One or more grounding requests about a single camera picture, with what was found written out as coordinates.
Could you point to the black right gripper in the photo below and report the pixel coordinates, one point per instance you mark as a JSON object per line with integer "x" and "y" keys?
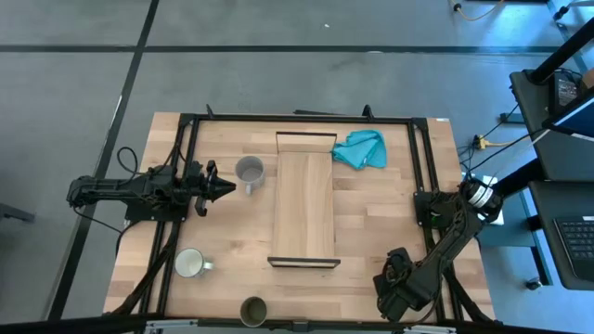
{"x": 394, "y": 273}

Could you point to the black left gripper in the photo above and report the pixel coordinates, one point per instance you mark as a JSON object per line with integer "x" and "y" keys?
{"x": 204, "y": 185}

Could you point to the light grey ceramic mug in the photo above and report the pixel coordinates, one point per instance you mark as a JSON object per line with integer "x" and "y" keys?
{"x": 250, "y": 174}

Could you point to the blue white floral mug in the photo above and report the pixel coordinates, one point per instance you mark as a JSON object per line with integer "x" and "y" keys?
{"x": 189, "y": 263}

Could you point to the cream cup with olive inside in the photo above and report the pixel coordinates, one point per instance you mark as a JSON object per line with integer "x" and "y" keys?
{"x": 253, "y": 312}

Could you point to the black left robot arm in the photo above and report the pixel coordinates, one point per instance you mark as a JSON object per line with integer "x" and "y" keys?
{"x": 116, "y": 188}

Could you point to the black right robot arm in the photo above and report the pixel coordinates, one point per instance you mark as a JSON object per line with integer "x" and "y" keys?
{"x": 445, "y": 250}

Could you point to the blue grey cart base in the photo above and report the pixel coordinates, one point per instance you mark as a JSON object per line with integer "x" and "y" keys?
{"x": 510, "y": 241}

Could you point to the teal cloth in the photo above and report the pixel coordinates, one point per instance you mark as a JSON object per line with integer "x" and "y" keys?
{"x": 362, "y": 148}

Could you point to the black caster wheel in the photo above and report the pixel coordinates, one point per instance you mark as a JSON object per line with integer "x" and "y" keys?
{"x": 533, "y": 284}

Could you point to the black keyboard desk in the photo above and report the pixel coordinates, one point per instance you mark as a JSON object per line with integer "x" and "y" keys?
{"x": 543, "y": 232}

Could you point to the black stand pole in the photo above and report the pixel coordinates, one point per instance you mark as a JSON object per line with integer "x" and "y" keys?
{"x": 520, "y": 178}

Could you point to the black keyboard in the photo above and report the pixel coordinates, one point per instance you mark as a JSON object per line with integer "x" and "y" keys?
{"x": 580, "y": 246}

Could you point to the black cart top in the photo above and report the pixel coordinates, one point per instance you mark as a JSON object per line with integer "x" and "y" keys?
{"x": 566, "y": 158}

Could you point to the grey furniture leg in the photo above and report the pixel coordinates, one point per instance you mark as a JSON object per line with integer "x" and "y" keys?
{"x": 14, "y": 212}

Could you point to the monitor with blue screen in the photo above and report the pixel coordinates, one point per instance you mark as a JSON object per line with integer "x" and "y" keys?
{"x": 580, "y": 118}

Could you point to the black power adapter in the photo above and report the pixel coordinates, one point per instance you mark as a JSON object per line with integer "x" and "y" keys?
{"x": 565, "y": 93}

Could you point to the black diagonal pole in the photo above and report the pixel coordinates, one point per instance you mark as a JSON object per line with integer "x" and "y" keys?
{"x": 561, "y": 53}

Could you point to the wooden shelf with black frame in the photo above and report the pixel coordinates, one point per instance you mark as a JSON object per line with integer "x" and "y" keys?
{"x": 304, "y": 204}

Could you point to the black metal table frame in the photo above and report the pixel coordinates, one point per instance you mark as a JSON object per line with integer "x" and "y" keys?
{"x": 301, "y": 118}

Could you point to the blue grey metal frame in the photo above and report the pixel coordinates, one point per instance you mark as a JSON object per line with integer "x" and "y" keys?
{"x": 564, "y": 28}

